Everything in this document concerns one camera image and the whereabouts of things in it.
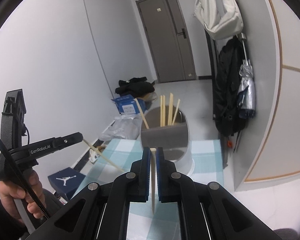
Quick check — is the blue cardboard box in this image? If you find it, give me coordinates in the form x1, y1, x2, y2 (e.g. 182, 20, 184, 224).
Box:
111, 94, 147, 116

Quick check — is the person's left hand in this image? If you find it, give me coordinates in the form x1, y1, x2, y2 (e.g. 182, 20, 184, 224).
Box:
0, 171, 45, 220

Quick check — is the person's left forearm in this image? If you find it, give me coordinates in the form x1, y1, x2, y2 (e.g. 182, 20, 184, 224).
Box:
0, 197, 30, 240

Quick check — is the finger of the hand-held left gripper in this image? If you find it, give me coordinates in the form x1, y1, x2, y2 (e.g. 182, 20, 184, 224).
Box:
54, 132, 84, 151

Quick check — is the translucent white utensil holder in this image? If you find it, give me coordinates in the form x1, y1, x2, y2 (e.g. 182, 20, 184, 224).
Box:
140, 106, 195, 177

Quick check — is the black clothes pile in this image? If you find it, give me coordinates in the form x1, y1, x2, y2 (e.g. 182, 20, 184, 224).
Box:
115, 77, 155, 97

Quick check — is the brown cardboard box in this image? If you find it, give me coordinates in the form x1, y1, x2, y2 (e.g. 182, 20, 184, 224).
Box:
137, 92, 157, 103

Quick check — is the black backpack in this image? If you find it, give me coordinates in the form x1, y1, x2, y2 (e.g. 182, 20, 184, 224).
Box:
212, 36, 248, 153

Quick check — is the white hanging bag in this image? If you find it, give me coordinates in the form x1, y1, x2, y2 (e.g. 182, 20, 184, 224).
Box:
194, 0, 244, 40

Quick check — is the navy shoe box white logo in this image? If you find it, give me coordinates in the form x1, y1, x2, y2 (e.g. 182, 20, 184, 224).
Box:
47, 171, 87, 201

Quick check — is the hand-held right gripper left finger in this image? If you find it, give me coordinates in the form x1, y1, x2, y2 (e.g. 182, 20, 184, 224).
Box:
25, 147, 152, 240

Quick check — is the silver folded umbrella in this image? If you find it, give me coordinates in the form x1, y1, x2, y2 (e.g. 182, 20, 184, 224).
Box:
237, 32, 256, 119

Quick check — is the metal spoon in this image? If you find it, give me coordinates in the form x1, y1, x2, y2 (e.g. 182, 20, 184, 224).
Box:
178, 109, 187, 125

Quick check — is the black ribbed strap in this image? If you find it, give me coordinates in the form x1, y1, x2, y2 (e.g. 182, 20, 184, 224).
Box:
0, 126, 51, 217

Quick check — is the clear plastic bag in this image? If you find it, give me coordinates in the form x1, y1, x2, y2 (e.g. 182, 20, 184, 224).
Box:
99, 115, 143, 142

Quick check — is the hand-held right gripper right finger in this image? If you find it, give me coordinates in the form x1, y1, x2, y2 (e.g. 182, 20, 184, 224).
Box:
156, 147, 275, 240

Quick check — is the grey door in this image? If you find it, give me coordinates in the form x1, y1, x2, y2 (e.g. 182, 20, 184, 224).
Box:
136, 0, 197, 84

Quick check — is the teal checked tablecloth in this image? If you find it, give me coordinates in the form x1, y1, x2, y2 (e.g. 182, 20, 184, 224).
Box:
71, 139, 224, 240

